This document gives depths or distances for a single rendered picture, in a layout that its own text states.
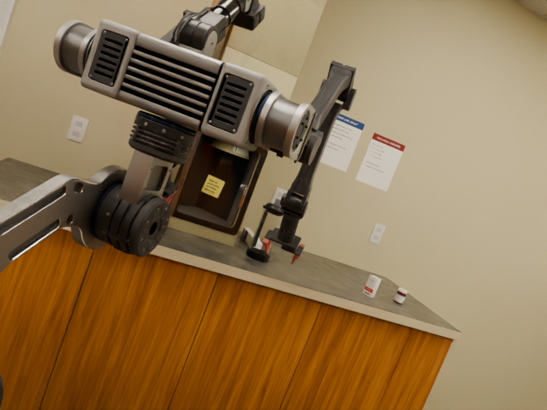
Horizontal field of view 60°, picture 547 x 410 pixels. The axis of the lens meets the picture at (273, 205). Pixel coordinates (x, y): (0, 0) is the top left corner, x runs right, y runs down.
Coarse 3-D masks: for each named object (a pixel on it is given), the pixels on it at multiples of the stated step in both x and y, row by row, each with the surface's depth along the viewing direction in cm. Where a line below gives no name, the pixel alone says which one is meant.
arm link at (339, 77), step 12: (336, 72) 138; (348, 72) 138; (324, 84) 134; (336, 84) 134; (348, 84) 142; (324, 96) 130; (336, 96) 134; (324, 108) 126; (312, 132) 120; (312, 144) 115; (300, 156) 116; (312, 156) 119
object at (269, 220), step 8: (264, 208) 198; (264, 216) 198; (272, 216) 196; (280, 216) 197; (264, 224) 197; (272, 224) 197; (280, 224) 199; (256, 232) 199; (264, 232) 197; (256, 240) 198; (256, 248) 198; (264, 248) 198
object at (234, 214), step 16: (208, 144) 193; (224, 144) 194; (192, 160) 192; (208, 160) 194; (224, 160) 196; (240, 160) 198; (256, 160) 199; (192, 176) 194; (224, 176) 197; (240, 176) 199; (256, 176) 201; (192, 192) 195; (224, 192) 199; (240, 192) 200; (176, 208) 195; (192, 208) 197; (208, 208) 198; (224, 208) 200; (240, 208) 202; (208, 224) 200; (224, 224) 201; (240, 224) 203
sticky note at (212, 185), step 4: (208, 176) 195; (208, 180) 196; (212, 180) 196; (216, 180) 197; (220, 180) 197; (204, 184) 196; (208, 184) 196; (212, 184) 197; (216, 184) 197; (220, 184) 197; (224, 184) 198; (204, 188) 196; (208, 188) 196; (212, 188) 197; (216, 188) 197; (220, 188) 198; (204, 192) 196; (208, 192) 197; (212, 192) 197; (216, 192) 198; (220, 192) 198; (216, 196) 198
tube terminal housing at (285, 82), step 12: (228, 48) 188; (228, 60) 189; (240, 60) 190; (252, 60) 191; (264, 72) 194; (276, 72) 195; (276, 84) 196; (288, 84) 197; (288, 96) 198; (180, 168) 199; (168, 204) 196; (180, 228) 198; (192, 228) 200; (204, 228) 201; (240, 228) 205; (216, 240) 203; (228, 240) 205
